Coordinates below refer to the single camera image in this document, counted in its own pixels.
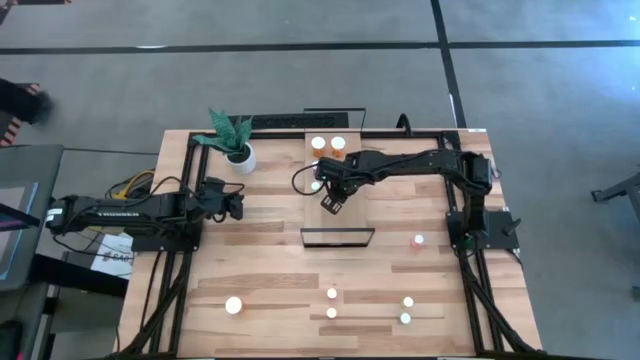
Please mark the green snake plant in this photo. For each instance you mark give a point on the green snake plant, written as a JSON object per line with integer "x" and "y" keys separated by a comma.
{"x": 227, "y": 135}

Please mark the small pink pill bottle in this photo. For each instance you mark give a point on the small pink pill bottle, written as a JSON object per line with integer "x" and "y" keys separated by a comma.
{"x": 332, "y": 293}
{"x": 418, "y": 239}
{"x": 331, "y": 313}

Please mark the black perforated floor strip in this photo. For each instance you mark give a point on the black perforated floor strip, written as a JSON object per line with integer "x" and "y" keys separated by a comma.
{"x": 295, "y": 120}

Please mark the tablet screen with blue edge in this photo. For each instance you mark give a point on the tablet screen with blue edge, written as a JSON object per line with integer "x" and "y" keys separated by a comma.
{"x": 12, "y": 250}

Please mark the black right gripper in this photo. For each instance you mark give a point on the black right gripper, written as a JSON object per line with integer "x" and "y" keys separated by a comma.
{"x": 340, "y": 175}

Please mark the black side bench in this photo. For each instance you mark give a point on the black side bench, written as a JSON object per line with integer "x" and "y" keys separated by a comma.
{"x": 80, "y": 277}

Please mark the black aluminium table frame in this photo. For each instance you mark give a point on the black aluminium table frame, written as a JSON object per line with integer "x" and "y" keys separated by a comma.
{"x": 280, "y": 135}

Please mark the wooden shelf with black frame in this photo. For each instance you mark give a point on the wooden shelf with black frame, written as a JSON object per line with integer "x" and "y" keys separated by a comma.
{"x": 350, "y": 220}

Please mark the small yellow pill bottle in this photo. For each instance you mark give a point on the small yellow pill bottle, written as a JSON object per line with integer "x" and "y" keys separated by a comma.
{"x": 405, "y": 318}

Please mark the small white bottle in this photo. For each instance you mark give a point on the small white bottle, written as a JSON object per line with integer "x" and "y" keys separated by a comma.
{"x": 316, "y": 186}

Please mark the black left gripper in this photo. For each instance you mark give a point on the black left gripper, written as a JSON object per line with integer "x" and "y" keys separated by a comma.
{"x": 212, "y": 202}

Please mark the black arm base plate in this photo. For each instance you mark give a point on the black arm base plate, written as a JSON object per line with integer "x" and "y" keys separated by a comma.
{"x": 150, "y": 242}
{"x": 500, "y": 241}

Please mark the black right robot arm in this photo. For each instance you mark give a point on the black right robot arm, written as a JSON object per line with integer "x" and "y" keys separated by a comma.
{"x": 425, "y": 159}

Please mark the white printed paper sheet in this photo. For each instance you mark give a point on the white printed paper sheet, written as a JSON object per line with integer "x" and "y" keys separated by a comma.
{"x": 115, "y": 257}

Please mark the person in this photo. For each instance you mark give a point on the person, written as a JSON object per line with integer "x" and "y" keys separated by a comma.
{"x": 30, "y": 102}

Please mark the white plant pot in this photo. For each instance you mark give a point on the white plant pot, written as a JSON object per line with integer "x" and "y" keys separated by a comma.
{"x": 246, "y": 164}

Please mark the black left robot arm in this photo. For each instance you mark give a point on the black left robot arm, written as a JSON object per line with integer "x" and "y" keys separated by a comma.
{"x": 115, "y": 215}

